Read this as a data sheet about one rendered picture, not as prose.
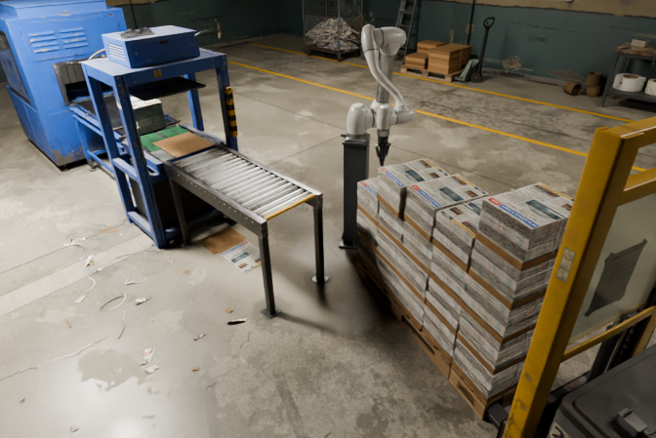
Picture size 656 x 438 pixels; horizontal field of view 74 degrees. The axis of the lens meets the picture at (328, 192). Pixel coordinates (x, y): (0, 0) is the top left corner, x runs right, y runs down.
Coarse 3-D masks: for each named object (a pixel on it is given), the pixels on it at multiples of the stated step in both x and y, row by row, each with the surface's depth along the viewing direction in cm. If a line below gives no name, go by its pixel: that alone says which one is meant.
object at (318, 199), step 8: (216, 144) 387; (232, 152) 372; (248, 160) 357; (264, 168) 344; (280, 176) 332; (296, 184) 319; (304, 184) 319; (312, 192) 308; (320, 192) 308; (312, 200) 311; (320, 200) 309; (320, 208) 312
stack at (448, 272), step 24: (360, 192) 314; (360, 216) 324; (384, 216) 292; (360, 240) 335; (384, 240) 298; (408, 240) 270; (360, 264) 345; (384, 264) 307; (408, 264) 275; (432, 264) 251; (456, 264) 231; (384, 288) 319; (408, 288) 283; (432, 288) 258; (456, 288) 235; (432, 312) 264; (456, 312) 241; (432, 336) 270; (456, 336) 248; (432, 360) 276
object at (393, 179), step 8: (384, 168) 281; (392, 168) 281; (400, 168) 281; (384, 176) 276; (392, 176) 272; (400, 176) 271; (408, 176) 272; (384, 184) 280; (392, 184) 267; (400, 184) 262; (408, 184) 262; (384, 192) 282; (392, 192) 271; (400, 192) 261; (392, 200) 273; (400, 200) 265; (400, 208) 268
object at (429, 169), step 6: (408, 162) 289; (414, 162) 288; (420, 162) 288; (426, 162) 287; (420, 168) 281; (426, 168) 280; (432, 168) 280; (438, 168) 280; (426, 174) 273; (432, 174) 273; (438, 174) 273; (444, 174) 273
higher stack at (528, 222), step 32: (512, 192) 206; (544, 192) 205; (480, 224) 206; (512, 224) 187; (544, 224) 181; (480, 256) 210; (512, 256) 191; (480, 288) 217; (512, 288) 196; (544, 288) 205; (512, 320) 206; (480, 352) 229; (512, 352) 222; (480, 384) 235; (512, 384) 239; (480, 416) 242
